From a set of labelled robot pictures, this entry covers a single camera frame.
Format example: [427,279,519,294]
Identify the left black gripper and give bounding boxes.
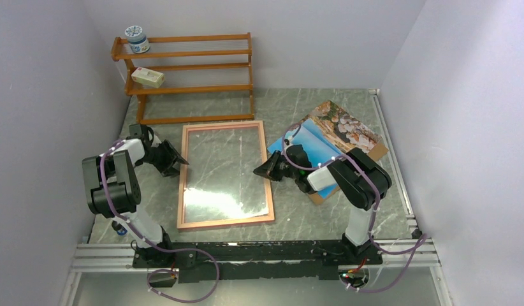
[137,140,188,178]

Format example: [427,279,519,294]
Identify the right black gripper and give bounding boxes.
[252,151,298,182]

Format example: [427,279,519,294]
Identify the clear glass pane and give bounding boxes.
[182,126,270,223]

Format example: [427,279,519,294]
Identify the blue seascape photo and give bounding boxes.
[268,100,381,200]

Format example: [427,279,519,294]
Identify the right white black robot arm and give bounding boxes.
[253,145,392,265]

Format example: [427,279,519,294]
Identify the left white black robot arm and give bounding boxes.
[82,124,188,268]

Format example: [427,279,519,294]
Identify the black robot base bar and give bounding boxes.
[133,238,382,283]

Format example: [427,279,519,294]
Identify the blue black stapler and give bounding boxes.
[111,221,128,236]

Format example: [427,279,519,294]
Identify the small white carton box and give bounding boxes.
[131,67,164,88]

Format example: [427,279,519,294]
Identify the brown cardboard backing board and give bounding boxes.
[287,139,389,207]

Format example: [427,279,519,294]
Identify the wooden three-tier shelf rack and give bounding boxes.
[110,33,255,124]

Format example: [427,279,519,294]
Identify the white blue-lidded jar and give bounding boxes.
[124,25,150,54]

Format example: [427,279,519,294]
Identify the aluminium rail frame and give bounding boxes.
[73,89,452,305]

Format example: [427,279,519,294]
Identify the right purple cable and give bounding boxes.
[280,122,429,294]

